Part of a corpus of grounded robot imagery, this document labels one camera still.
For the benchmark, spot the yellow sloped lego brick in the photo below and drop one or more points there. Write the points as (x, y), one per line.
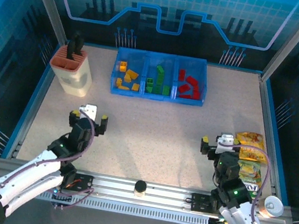
(127, 79)
(123, 66)

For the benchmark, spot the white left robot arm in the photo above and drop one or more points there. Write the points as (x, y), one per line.
(27, 172)

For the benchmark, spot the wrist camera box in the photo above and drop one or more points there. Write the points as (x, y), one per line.
(226, 139)
(90, 110)

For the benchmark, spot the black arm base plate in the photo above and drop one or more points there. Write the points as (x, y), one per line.
(199, 202)
(84, 183)

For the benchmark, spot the black round knob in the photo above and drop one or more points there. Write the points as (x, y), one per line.
(140, 186)

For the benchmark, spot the blue three-compartment bin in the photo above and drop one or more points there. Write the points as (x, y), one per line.
(141, 94)

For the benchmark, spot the cream utensil holder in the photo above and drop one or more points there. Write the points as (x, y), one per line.
(77, 82)

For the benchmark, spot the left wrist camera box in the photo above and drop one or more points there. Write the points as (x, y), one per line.
(90, 110)

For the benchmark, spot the orange chips bag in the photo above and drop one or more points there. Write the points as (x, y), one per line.
(253, 142)

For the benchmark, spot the green candy bag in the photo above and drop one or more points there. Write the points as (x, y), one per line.
(251, 172)

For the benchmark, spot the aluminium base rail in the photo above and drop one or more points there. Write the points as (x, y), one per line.
(114, 186)

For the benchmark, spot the aluminium side rail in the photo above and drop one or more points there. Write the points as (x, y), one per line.
(269, 138)

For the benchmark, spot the metal drink can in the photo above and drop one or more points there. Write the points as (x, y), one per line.
(271, 207)

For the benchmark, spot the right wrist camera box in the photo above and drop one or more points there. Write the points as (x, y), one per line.
(226, 139)

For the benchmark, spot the red lego brick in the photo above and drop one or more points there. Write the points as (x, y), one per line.
(182, 75)
(185, 96)
(192, 81)
(184, 88)
(196, 95)
(196, 87)

